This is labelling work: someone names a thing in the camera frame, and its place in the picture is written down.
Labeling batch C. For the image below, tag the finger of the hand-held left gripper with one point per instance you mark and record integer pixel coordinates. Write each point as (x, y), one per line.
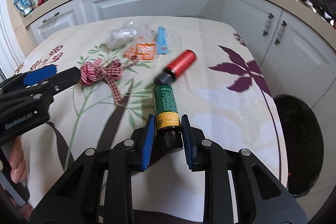
(65, 78)
(39, 74)

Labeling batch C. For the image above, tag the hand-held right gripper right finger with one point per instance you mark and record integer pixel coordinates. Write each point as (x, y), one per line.
(187, 145)

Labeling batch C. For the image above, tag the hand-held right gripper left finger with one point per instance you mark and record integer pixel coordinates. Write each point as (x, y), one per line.
(148, 142)

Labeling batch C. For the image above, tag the red checkered ribbon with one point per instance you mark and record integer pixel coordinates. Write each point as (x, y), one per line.
(92, 71)

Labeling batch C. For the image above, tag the green bottle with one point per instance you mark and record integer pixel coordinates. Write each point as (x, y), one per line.
(164, 103)

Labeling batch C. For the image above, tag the white plastic bag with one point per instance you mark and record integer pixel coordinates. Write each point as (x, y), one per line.
(118, 37)

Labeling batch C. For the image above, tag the orange printed clear packet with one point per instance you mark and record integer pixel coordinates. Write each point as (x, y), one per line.
(143, 49)

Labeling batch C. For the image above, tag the red bottle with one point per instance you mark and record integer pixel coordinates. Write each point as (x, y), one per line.
(182, 61)

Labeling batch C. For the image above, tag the blue strip packet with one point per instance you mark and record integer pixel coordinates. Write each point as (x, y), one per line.
(161, 40)

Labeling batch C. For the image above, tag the bin with black liner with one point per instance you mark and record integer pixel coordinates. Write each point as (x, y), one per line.
(302, 134)

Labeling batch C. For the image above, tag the person's left hand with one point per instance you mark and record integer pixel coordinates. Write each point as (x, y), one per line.
(17, 161)

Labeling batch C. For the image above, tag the floral tablecloth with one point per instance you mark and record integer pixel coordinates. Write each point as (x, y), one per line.
(210, 108)

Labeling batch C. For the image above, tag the blue snack bag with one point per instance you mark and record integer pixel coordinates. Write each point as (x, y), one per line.
(23, 2)

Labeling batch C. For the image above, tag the white kitchen cabinet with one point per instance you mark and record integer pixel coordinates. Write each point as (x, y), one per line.
(157, 3)

